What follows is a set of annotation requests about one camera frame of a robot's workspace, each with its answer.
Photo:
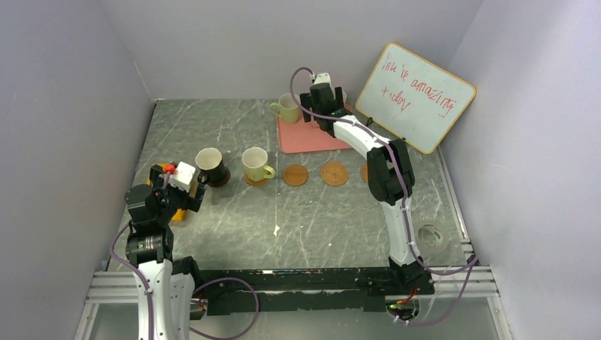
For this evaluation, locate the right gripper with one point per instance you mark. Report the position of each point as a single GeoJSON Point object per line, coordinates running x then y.
{"type": "Point", "coordinates": [307, 101]}

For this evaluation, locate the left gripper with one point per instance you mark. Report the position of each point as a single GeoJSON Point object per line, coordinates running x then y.
{"type": "Point", "coordinates": [186, 201]}

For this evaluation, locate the green mug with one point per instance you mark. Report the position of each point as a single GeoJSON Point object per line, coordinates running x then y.
{"type": "Point", "coordinates": [287, 108]}
{"type": "Point", "coordinates": [255, 161]}

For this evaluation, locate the black mug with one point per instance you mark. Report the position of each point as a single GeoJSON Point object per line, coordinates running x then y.
{"type": "Point", "coordinates": [212, 171]}

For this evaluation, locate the light wooden coaster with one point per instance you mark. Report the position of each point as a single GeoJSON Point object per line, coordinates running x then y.
{"type": "Point", "coordinates": [295, 175]}
{"type": "Point", "coordinates": [254, 183]}

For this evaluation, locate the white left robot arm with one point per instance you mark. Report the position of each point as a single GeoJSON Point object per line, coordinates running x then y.
{"type": "Point", "coordinates": [164, 285]}

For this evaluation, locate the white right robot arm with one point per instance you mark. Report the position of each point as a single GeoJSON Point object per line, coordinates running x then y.
{"type": "Point", "coordinates": [390, 174]}

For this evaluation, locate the yellow plastic bin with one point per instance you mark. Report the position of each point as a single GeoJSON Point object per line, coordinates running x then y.
{"type": "Point", "coordinates": [180, 214]}

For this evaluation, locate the pink serving tray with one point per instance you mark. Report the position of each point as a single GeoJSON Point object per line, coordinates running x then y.
{"type": "Point", "coordinates": [302, 137]}

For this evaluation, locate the whiteboard with red writing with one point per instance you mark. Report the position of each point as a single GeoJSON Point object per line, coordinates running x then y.
{"type": "Point", "coordinates": [413, 98]}

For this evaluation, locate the clear tape roll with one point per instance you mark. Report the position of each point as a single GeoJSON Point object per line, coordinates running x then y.
{"type": "Point", "coordinates": [431, 239]}

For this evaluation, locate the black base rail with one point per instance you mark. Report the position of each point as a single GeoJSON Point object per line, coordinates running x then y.
{"type": "Point", "coordinates": [282, 290]}

